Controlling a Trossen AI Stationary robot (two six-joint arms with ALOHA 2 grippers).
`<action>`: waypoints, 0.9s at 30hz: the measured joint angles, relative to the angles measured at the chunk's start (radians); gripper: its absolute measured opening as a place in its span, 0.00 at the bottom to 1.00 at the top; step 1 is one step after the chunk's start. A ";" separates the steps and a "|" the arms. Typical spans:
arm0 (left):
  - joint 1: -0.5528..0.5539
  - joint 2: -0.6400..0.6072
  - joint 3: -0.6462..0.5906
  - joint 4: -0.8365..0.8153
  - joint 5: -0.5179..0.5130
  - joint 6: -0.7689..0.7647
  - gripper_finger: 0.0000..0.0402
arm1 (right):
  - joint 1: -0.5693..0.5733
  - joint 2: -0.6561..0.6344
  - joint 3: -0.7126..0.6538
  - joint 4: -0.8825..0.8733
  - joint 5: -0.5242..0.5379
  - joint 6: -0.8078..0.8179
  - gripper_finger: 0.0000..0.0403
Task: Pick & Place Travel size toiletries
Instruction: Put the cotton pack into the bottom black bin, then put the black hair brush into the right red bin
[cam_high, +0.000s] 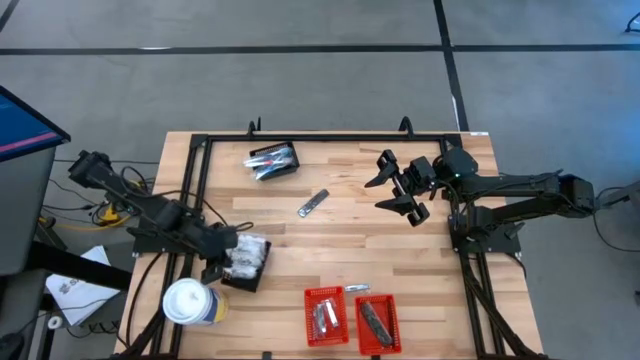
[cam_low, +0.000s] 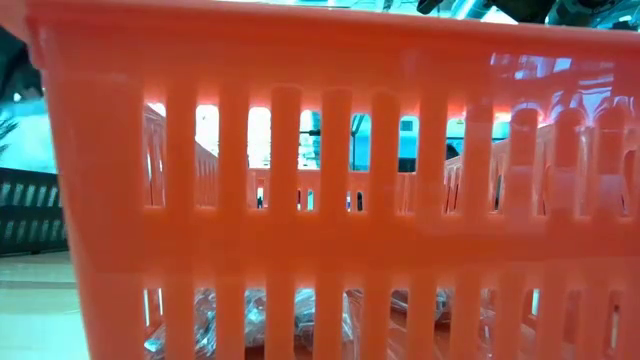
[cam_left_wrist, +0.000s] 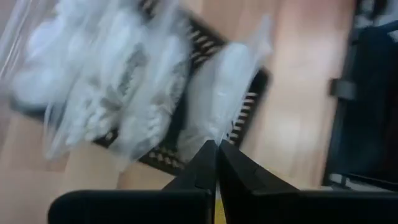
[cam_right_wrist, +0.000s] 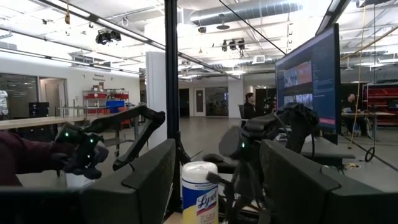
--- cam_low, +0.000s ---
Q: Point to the red plastic slotted basket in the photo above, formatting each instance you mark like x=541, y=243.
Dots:
x=350, y=240

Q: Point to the black plastic slotted basket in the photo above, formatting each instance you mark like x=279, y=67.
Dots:
x=30, y=210

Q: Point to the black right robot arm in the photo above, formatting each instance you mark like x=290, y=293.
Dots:
x=525, y=7

